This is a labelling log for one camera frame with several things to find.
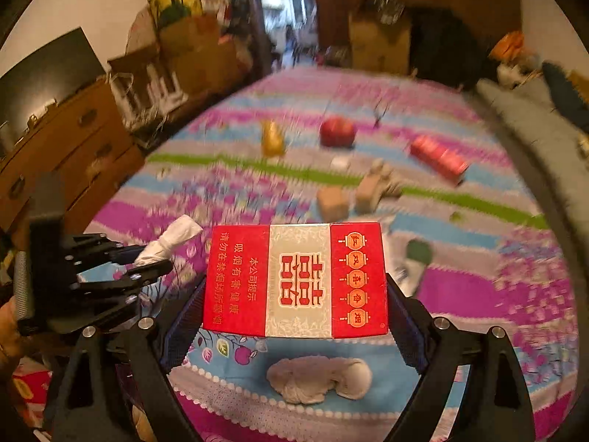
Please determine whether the yellow toy figure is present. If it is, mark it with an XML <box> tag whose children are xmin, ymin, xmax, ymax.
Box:
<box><xmin>260</xmin><ymin>120</ymin><xmax>286</xmax><ymax>157</ymax></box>

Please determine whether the orange bag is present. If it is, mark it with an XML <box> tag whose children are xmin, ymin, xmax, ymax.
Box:
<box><xmin>490</xmin><ymin>31</ymin><xmax>525</xmax><ymax>63</ymax></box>

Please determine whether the beige crumpled paper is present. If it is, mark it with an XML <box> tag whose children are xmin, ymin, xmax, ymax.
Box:
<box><xmin>354</xmin><ymin>159</ymin><xmax>403</xmax><ymax>213</ymax></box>

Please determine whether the black television screen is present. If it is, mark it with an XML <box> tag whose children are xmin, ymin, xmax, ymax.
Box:
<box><xmin>0</xmin><ymin>27</ymin><xmax>106</xmax><ymax>148</ymax></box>

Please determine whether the grey quilt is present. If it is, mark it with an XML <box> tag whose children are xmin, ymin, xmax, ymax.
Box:
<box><xmin>476</xmin><ymin>78</ymin><xmax>589</xmax><ymax>240</ymax></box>

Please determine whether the stack of cardboard boxes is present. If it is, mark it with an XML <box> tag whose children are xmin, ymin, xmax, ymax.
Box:
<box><xmin>108</xmin><ymin>14</ymin><xmax>244</xmax><ymax>102</ymax></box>

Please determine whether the dark grey bed sheet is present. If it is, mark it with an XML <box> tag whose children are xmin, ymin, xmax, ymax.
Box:
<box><xmin>460</xmin><ymin>90</ymin><xmax>576</xmax><ymax>263</ymax></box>

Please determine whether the yellow green bag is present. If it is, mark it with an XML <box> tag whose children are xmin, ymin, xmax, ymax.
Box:
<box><xmin>149</xmin><ymin>0</ymin><xmax>203</xmax><ymax>28</ymax></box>

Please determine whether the small beige box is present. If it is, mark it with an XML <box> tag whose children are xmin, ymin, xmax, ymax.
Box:
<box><xmin>317</xmin><ymin>186</ymin><xmax>350</xmax><ymax>222</ymax></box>

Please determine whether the cardboard box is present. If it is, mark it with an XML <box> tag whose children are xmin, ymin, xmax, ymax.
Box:
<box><xmin>348</xmin><ymin>7</ymin><xmax>412</xmax><ymax>74</ymax></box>

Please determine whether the black plastic bag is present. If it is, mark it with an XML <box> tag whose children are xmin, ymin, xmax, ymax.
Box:
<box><xmin>363</xmin><ymin>0</ymin><xmax>406</xmax><ymax>21</ymax></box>

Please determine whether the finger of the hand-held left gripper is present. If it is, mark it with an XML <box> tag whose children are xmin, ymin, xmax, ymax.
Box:
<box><xmin>62</xmin><ymin>234</ymin><xmax>148</xmax><ymax>263</ymax></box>
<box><xmin>69</xmin><ymin>260</ymin><xmax>174</xmax><ymax>327</ymax></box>

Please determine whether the pile of bags and clothes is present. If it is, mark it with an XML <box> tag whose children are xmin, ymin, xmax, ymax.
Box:
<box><xmin>216</xmin><ymin>0</ymin><xmax>254</xmax><ymax>70</ymax></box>

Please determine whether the twisted white tissue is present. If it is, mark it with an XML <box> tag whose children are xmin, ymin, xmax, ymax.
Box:
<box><xmin>133</xmin><ymin>215</ymin><xmax>204</xmax><ymax>268</ymax></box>

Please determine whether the floral striped bed sheet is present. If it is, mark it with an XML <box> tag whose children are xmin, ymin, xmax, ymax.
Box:
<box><xmin>76</xmin><ymin>64</ymin><xmax>581</xmax><ymax>442</ymax></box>

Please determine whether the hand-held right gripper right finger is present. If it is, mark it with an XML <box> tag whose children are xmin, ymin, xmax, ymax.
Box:
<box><xmin>384</xmin><ymin>273</ymin><xmax>537</xmax><ymax>442</ymax></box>

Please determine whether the red apple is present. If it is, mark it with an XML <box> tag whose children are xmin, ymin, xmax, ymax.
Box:
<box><xmin>320</xmin><ymin>118</ymin><xmax>357</xmax><ymax>148</ymax></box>

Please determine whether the pink red box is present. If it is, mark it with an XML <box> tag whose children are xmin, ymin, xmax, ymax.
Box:
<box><xmin>409</xmin><ymin>134</ymin><xmax>470</xmax><ymax>185</ymax></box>

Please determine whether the pile of black clothes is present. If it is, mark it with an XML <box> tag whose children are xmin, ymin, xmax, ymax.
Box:
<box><xmin>407</xmin><ymin>7</ymin><xmax>498</xmax><ymax>88</ymax></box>

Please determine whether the red and white carton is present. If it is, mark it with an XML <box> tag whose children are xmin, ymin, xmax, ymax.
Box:
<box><xmin>202</xmin><ymin>222</ymin><xmax>389</xmax><ymax>339</ymax></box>

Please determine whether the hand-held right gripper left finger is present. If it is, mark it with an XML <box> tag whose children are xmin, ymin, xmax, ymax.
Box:
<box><xmin>43</xmin><ymin>273</ymin><xmax>208</xmax><ymax>442</ymax></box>

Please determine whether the wooden dresser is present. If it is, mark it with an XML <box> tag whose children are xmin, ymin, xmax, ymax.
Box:
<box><xmin>0</xmin><ymin>78</ymin><xmax>145</xmax><ymax>235</ymax></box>

